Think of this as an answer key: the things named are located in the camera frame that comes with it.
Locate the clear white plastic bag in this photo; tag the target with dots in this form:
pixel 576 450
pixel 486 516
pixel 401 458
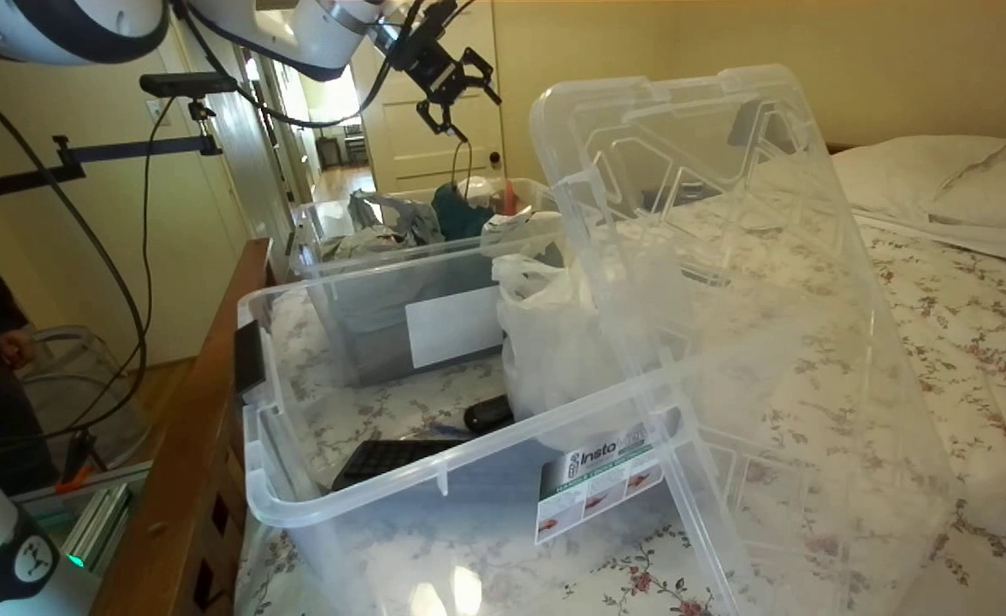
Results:
pixel 550 330

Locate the aluminium rail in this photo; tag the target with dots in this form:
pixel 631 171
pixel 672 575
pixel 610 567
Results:
pixel 98 516

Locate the cream door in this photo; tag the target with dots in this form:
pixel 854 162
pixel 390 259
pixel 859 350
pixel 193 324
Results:
pixel 404 149

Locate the large clear plastic bin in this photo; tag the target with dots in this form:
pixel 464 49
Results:
pixel 410 514

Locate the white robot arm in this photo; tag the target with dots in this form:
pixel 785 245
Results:
pixel 264 27

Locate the black camera on stand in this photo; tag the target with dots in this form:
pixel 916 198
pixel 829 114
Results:
pixel 189 82

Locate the small black object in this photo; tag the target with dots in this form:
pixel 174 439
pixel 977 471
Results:
pixel 490 410

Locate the small orange item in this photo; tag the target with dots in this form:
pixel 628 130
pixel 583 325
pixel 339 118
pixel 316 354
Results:
pixel 504 198

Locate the clear plastic bin lid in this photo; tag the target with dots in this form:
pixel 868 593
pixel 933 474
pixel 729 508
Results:
pixel 755 344

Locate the white device with logo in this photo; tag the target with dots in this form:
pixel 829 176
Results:
pixel 2 548

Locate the white paper bin label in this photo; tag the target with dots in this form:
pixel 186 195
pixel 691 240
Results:
pixel 452 325

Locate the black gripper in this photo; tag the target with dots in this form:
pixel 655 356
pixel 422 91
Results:
pixel 436 62

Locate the grey plastic bag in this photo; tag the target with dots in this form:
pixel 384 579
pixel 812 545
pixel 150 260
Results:
pixel 389 218

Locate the white pillow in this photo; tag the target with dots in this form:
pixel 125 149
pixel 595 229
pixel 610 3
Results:
pixel 924 171

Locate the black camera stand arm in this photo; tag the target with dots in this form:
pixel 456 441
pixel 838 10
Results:
pixel 95 159

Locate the small clear plastic bin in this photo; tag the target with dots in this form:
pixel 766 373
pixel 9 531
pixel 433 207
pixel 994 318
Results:
pixel 379 309

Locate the floral bed sheet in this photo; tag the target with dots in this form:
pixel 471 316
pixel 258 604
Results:
pixel 969 376

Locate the teal fabric bag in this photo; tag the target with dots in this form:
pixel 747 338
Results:
pixel 458 210

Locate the flat black object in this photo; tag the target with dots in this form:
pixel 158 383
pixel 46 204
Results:
pixel 389 458

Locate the wooden bed frame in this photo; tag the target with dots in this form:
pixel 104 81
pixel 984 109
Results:
pixel 182 455

